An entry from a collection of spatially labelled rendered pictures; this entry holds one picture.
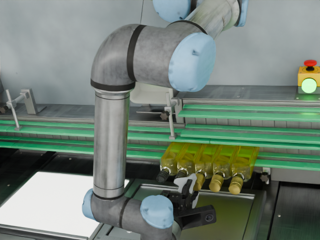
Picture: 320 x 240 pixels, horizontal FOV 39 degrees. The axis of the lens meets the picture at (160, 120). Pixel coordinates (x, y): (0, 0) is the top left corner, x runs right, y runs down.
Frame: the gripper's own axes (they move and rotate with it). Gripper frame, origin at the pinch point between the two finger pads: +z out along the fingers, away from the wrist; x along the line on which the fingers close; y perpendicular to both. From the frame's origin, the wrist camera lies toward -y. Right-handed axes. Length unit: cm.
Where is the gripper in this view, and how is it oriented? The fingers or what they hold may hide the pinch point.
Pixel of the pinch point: (196, 184)
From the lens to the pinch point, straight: 136.1
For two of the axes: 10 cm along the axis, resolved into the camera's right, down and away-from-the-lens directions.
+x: 1.5, 8.9, 4.3
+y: -9.3, -0.2, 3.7
